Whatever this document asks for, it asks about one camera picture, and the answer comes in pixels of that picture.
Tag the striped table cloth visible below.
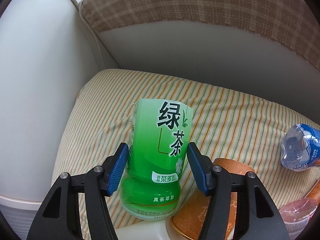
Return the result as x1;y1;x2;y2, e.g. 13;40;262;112
52;69;319;207

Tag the orange paper cup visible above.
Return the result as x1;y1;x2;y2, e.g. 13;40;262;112
170;158;254;239

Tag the blue cut bottle cup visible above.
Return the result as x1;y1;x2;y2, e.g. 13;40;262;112
280;124;319;172

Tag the white plastic cup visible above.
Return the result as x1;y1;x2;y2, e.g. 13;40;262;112
116;219;178;240

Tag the brown plaid sill cloth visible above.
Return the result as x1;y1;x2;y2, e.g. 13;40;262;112
80;0;319;67

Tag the green cut bottle cup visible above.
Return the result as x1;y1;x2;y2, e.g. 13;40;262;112
120;99;193;220

